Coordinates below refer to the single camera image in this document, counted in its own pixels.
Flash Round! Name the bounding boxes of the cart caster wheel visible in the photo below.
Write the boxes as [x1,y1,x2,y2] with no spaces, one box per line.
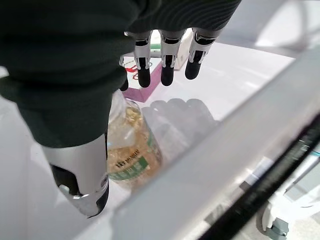
[257,199,288,236]

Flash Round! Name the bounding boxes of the long green and white box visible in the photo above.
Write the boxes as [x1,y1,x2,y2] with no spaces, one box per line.
[149,29,163,52]

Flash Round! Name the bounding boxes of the white and blue medicine box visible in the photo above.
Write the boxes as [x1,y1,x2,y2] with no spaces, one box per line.
[174,34,195,71]

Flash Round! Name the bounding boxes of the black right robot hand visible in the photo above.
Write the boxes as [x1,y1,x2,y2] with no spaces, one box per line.
[0,0,242,218]

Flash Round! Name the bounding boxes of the blue-fronted cart drawer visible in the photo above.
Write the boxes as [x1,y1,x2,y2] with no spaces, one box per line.
[0,0,320,240]

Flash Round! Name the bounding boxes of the white and blue medical cart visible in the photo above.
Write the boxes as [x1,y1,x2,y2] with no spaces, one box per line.
[199,0,320,240]

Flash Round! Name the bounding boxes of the purple and white medicine box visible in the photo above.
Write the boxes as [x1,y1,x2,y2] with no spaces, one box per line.
[119,56,163,103]

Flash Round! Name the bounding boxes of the clear yellow medicine bottle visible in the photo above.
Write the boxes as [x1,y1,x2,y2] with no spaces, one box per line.
[106,89,165,185]

